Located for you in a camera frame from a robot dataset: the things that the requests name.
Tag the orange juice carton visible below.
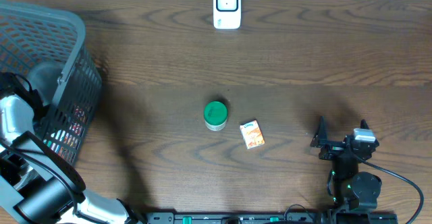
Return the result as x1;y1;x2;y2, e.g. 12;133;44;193
240;119;265;149

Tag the green lidded jar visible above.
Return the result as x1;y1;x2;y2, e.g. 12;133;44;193
203;101;228;132

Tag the red Top candy bar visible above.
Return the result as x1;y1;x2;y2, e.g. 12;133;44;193
43;105;88;163

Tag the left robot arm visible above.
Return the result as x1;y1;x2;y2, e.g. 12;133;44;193
1;72;148;223

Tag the white barcode scanner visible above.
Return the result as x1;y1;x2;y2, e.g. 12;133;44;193
213;0;242;30

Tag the grey plastic basket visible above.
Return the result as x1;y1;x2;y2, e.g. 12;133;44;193
1;0;102;165

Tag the black right camera cable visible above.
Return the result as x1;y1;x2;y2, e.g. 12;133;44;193
347;142;425;224

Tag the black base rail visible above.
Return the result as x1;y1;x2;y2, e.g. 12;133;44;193
145;211;398;224

